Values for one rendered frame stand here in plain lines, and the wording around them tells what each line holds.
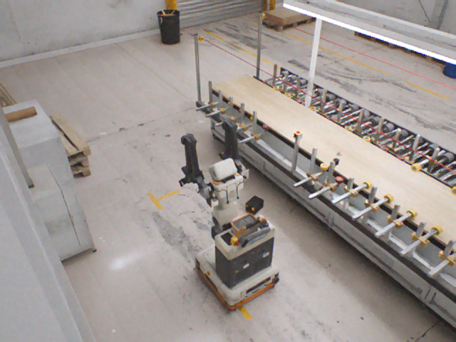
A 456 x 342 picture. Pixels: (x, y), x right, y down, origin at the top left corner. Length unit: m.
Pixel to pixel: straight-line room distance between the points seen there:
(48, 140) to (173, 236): 1.84
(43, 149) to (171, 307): 1.94
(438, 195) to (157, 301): 2.97
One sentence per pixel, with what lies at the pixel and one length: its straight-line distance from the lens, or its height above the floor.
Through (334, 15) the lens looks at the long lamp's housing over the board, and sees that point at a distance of 4.00.
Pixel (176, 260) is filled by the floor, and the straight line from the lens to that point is 4.51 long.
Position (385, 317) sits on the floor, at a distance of 4.34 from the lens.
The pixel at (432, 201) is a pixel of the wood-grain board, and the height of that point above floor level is 0.90.
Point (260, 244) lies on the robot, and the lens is 3.70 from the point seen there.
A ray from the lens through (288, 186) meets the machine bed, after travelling 5.16.
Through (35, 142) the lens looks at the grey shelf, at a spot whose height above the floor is 1.55.
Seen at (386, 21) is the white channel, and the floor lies 2.45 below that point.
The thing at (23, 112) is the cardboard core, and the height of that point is 1.61.
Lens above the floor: 3.44
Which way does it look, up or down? 38 degrees down
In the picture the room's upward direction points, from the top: 1 degrees counter-clockwise
